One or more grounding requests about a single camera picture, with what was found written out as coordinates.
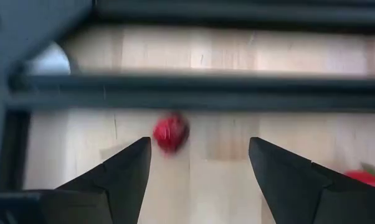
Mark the red toy strawberry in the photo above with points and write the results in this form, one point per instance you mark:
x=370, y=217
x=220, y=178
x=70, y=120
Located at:
x=366, y=178

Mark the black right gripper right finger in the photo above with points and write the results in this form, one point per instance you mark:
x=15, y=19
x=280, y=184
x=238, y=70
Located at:
x=293, y=186

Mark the small dark red berry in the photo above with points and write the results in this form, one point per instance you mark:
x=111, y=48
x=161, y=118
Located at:
x=171, y=132

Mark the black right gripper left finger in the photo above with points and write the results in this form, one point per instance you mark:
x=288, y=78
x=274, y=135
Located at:
x=119, y=186

